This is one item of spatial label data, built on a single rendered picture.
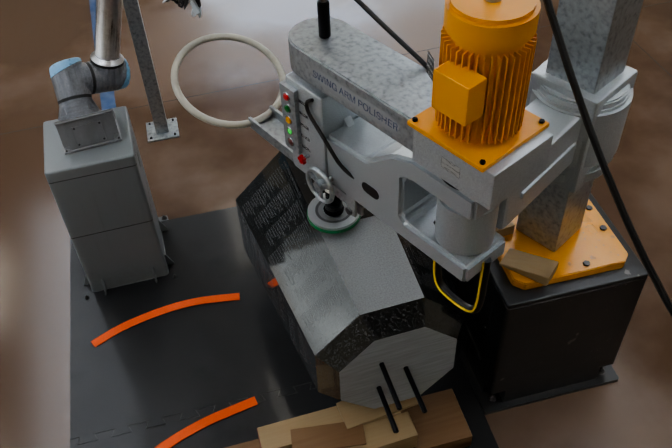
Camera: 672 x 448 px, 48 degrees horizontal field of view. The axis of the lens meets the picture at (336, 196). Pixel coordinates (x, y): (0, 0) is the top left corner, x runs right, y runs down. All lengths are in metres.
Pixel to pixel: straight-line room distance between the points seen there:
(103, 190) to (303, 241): 1.05
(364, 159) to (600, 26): 0.84
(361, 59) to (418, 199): 0.50
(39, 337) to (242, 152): 1.63
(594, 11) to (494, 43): 0.68
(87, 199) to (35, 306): 0.78
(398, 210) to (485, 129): 0.56
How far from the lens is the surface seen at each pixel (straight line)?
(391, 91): 2.30
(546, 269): 3.03
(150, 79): 4.78
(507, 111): 2.04
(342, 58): 2.44
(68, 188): 3.66
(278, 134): 3.13
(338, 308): 2.88
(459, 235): 2.35
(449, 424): 3.42
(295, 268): 3.11
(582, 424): 3.65
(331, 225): 3.01
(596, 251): 3.20
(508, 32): 1.88
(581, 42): 2.58
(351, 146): 2.57
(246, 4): 6.25
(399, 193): 2.45
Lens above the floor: 3.08
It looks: 44 degrees down
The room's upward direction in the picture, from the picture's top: 3 degrees counter-clockwise
